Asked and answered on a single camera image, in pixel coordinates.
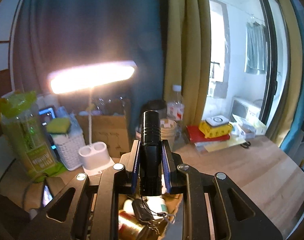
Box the green noodle packet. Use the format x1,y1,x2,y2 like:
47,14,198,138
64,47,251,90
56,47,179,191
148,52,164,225
0,91,67,178

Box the steel thermos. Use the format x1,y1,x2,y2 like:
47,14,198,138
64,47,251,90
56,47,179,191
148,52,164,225
142,99,167,120

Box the white desk lamp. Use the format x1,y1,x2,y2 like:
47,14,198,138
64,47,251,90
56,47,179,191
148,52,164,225
48,60,137,174

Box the red folder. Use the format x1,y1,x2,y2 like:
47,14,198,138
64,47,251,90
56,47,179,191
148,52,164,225
186,125,230,144

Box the cardboard box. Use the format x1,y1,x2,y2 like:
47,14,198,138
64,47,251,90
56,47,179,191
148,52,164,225
87,190,185,240

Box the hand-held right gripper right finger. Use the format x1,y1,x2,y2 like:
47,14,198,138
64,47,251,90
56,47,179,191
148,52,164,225
162,140,284,240

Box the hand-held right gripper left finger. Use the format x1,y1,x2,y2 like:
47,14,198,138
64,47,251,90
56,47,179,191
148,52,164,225
18,140,141,240

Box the red gold tin can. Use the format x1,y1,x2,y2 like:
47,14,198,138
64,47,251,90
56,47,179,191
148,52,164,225
118,210,146,240

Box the stack of paper sheets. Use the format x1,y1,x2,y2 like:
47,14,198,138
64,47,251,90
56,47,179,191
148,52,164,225
194,136,247,153

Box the lit screen device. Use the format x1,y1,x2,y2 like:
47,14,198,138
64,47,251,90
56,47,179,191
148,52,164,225
39,106,58,155

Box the white pill bottle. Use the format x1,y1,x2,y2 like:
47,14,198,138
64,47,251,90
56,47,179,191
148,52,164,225
145,196,167,214

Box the white earbuds case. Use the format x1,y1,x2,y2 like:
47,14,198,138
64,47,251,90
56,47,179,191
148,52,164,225
123,199,135,213

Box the stack of paper cups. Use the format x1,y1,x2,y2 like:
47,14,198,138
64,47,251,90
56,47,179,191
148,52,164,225
135,119,179,150

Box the yellow curtain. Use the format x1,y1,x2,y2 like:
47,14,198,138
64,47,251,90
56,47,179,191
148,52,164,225
267,0,304,145
163,0,212,130

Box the bunch of metal keys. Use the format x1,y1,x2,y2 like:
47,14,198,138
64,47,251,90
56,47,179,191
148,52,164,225
142,220,160,236

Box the clear water bottle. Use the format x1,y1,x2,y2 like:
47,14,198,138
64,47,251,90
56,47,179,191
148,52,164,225
166,85,185,122

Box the black car key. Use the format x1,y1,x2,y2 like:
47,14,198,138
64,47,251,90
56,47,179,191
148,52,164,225
132,199,155,224

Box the black sliding door frame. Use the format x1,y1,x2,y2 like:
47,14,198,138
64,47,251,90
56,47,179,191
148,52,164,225
255,0,291,120

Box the yellow tissue packet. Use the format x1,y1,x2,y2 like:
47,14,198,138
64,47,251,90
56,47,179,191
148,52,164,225
199,120,234,139

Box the white power bank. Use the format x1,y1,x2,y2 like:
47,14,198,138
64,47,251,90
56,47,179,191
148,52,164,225
205,115,229,127

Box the clear plastic bag blue print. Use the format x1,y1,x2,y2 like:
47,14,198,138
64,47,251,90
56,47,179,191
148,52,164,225
228,121,242,140

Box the white perforated basket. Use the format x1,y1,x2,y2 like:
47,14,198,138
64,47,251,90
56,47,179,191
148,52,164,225
52,130,85,171

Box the yellow green sponge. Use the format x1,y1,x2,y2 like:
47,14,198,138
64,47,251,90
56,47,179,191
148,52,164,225
46,118,70,133

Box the brown printed carton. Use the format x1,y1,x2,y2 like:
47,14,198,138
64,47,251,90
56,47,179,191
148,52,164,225
77,99,132,158

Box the black flashlight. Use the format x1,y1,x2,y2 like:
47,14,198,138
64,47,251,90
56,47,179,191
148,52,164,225
138,110,176,224

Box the hanging grey clothes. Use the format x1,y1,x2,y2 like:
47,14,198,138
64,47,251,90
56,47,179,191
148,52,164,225
244,20,266,75

